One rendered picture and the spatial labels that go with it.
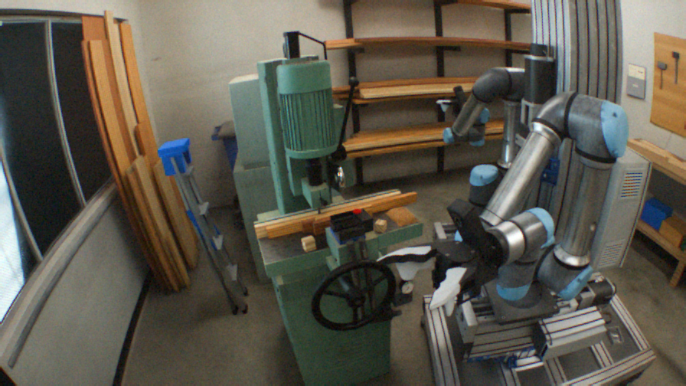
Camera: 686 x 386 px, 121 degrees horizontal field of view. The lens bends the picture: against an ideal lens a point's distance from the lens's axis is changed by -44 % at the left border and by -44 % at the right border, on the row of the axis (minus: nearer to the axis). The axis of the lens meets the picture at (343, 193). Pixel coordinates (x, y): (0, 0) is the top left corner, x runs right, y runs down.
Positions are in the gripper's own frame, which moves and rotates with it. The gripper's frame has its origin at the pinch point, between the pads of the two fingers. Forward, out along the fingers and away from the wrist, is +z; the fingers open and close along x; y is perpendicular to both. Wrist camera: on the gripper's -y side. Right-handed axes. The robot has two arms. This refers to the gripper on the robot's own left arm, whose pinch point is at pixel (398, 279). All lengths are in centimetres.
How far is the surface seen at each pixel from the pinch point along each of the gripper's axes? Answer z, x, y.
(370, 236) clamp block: -21, 54, 20
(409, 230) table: -40, 62, 27
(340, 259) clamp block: -9, 54, 25
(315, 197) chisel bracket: -10, 73, 10
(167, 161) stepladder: 48, 147, -5
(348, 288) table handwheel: -9, 51, 34
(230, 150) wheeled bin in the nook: 7, 255, 11
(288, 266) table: 6, 65, 28
